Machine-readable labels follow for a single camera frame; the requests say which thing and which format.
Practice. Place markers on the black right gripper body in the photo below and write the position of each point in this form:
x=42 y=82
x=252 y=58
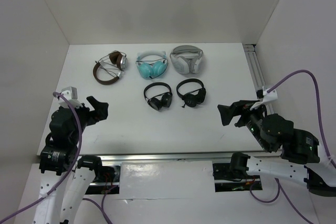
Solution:
x=249 y=119

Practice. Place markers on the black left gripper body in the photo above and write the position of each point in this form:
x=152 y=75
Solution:
x=84 y=117

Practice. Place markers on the brown silver headphones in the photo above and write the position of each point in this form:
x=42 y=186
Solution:
x=109 y=69

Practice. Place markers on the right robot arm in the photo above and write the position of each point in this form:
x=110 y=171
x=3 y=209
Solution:
x=307 y=162

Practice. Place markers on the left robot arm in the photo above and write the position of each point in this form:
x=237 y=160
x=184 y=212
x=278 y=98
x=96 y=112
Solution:
x=65 y=175

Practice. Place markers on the black headphones right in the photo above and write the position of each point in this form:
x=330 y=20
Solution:
x=192 y=98

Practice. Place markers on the black headphones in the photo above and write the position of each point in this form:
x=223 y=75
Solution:
x=161 y=100
x=192 y=98

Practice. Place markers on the black headphones left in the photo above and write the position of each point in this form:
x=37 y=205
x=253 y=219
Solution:
x=161 y=100

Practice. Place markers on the teal cat-ear headphones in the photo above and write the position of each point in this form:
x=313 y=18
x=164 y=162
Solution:
x=151 y=69

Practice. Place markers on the white grey gaming headset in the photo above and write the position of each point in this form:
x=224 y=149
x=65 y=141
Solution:
x=186 y=59

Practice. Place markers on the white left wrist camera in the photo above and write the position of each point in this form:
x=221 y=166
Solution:
x=70 y=93

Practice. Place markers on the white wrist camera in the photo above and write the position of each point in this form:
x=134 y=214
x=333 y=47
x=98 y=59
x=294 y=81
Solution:
x=70 y=93
x=265 y=96

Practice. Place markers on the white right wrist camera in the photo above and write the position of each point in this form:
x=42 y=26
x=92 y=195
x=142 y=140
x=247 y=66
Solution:
x=265 y=96

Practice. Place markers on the aluminium front rail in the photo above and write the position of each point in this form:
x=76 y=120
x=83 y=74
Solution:
x=170 y=157

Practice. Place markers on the aluminium side rail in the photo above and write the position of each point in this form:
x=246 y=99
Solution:
x=254 y=66

